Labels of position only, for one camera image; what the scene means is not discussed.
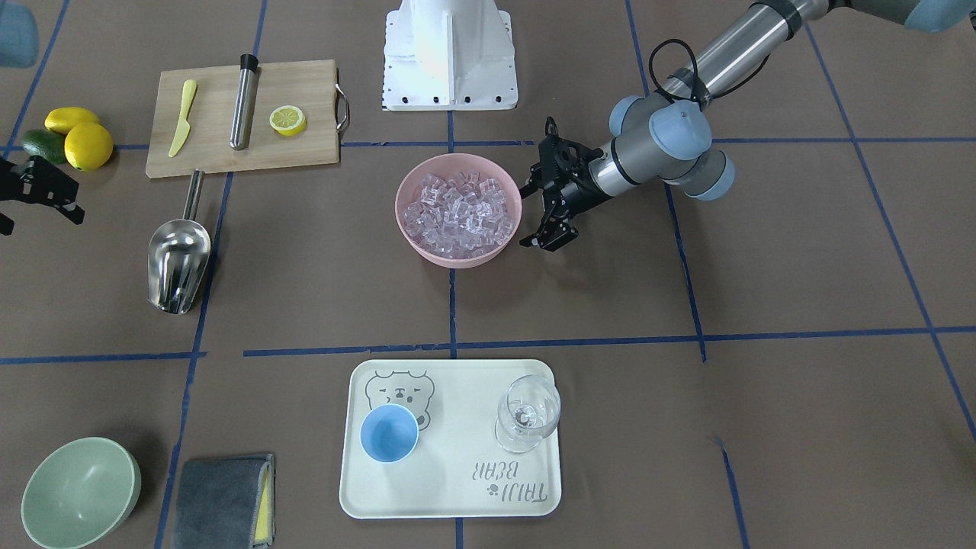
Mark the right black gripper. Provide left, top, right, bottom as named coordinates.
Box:
left=1, top=156, right=86, bottom=225

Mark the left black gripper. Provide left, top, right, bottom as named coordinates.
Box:
left=518, top=116, right=611, bottom=252

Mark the steel ice scoop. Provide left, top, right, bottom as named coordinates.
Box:
left=147, top=169, right=212, bottom=315

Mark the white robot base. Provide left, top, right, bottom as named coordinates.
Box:
left=381, top=1, right=519, bottom=111

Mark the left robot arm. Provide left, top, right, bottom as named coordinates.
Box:
left=519, top=1, right=974, bottom=252

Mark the pile of clear ice cubes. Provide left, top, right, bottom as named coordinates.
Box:
left=400, top=171, right=517, bottom=259

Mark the light blue cup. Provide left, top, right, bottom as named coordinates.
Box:
left=359, top=403, right=419, bottom=464

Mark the yellow lemon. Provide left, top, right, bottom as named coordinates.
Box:
left=64, top=122, right=114, bottom=172

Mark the pink bowl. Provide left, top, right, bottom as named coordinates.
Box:
left=394, top=153, right=523, bottom=270

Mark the yellow plastic knife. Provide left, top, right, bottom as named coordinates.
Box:
left=168, top=79, right=198, bottom=159

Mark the steel cylinder black cap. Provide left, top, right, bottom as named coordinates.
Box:
left=229, top=53, right=259, bottom=152

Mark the clear wine glass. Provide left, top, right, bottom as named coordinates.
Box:
left=494, top=374, right=562, bottom=454

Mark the lemon half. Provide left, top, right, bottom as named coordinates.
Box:
left=268, top=104, right=307, bottom=136

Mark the bamboo cutting board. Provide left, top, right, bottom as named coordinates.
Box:
left=146, top=59, right=342, bottom=179

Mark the cream serving tray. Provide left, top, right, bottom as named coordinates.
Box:
left=339, top=358, right=562, bottom=520

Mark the green bowl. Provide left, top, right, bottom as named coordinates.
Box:
left=21, top=437, right=142, bottom=548

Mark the grey folded cloth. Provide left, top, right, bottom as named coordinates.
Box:
left=172, top=453, right=275, bottom=548

